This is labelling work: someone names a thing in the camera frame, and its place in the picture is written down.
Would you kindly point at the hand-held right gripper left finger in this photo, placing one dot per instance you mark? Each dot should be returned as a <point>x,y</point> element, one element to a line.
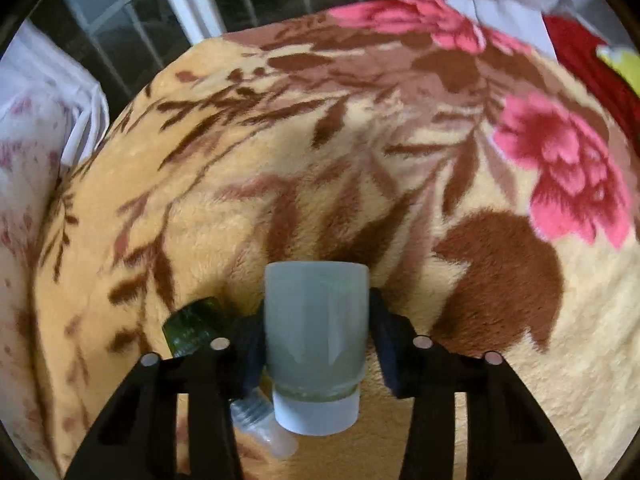
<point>250,355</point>

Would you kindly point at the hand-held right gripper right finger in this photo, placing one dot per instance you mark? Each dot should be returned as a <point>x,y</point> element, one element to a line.
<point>387,350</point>

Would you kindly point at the frosted glass jar white cap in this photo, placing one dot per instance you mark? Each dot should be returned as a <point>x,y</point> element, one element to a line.
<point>315,320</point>

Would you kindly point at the clear small plastic bottle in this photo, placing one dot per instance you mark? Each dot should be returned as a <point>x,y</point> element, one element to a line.
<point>270,435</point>

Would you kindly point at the floral fleece blanket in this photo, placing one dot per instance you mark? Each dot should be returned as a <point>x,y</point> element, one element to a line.
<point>350,160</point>

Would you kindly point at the white floral curtain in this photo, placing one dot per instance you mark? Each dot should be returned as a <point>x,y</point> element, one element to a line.
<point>30,160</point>

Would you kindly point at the red cloth with yellow print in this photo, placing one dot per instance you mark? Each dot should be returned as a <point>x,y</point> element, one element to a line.
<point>590,75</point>

